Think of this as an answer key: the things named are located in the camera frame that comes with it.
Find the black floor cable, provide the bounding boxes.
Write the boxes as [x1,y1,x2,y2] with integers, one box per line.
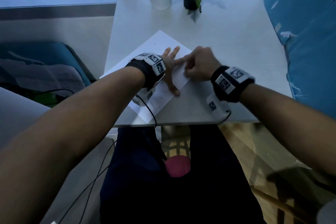
[51,140,117,224]

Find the person's left hand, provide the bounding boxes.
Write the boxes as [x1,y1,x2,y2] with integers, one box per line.
[159,45,184,97]

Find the teal chair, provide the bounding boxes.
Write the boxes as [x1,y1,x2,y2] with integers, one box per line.
[0,42,96,85]

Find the black wrist camera band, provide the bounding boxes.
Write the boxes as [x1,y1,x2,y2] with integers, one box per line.
[206,65,256,125]
[125,52,166,107]

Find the grey printed paper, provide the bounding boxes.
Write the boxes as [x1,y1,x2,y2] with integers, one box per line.
[0,57,86,93]

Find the blue patterned cushion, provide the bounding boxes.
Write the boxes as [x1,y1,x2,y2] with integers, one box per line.
[262,0,336,119]

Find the black left wrist camera band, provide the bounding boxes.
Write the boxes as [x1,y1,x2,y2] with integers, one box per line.
[125,52,166,107]

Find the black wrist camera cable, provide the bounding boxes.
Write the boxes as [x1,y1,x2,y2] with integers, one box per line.
[136,94,232,128]

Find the white plastic bin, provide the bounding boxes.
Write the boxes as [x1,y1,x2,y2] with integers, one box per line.
[106,126,119,138]

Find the person's left forearm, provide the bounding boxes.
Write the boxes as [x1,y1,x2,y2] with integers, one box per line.
[0,66,146,224]

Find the white paper sheet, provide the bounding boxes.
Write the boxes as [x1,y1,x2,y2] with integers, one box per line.
[99,30,194,124]

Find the black right wrist camera band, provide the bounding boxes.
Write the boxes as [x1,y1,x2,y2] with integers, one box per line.
[206,65,256,125]

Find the pink slipper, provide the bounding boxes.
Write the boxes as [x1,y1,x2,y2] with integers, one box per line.
[165,156,191,178]

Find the person's right hand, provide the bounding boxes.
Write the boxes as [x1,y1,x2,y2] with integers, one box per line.
[180,45,223,81]

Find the person's right forearm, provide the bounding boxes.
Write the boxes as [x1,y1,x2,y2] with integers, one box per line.
[240,83,336,177]

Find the person's dark trousers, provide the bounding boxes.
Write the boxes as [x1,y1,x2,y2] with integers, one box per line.
[99,124,267,224]

